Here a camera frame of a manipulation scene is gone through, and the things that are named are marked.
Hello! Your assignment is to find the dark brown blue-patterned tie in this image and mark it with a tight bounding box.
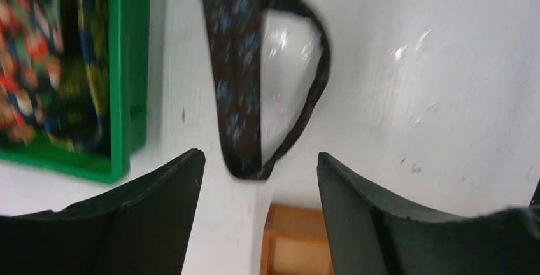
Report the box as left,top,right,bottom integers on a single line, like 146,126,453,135
202,0,331,180

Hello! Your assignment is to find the orange compartment tray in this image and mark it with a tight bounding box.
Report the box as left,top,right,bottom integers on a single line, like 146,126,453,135
260,203,335,275

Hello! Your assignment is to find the red floral patterned tie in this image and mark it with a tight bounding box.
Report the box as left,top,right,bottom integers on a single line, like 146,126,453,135
1,0,64,146

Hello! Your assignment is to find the green plastic bin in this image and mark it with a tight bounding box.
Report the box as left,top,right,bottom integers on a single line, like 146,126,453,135
1,0,150,184

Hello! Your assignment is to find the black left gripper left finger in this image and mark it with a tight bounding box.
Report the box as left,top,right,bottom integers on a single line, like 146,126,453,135
1,149,205,274

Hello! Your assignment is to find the dark navy patterned tie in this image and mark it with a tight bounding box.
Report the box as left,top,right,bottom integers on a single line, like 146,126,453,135
44,0,110,153

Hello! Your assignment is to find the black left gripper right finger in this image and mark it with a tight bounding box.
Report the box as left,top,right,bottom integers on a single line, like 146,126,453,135
317,152,539,274

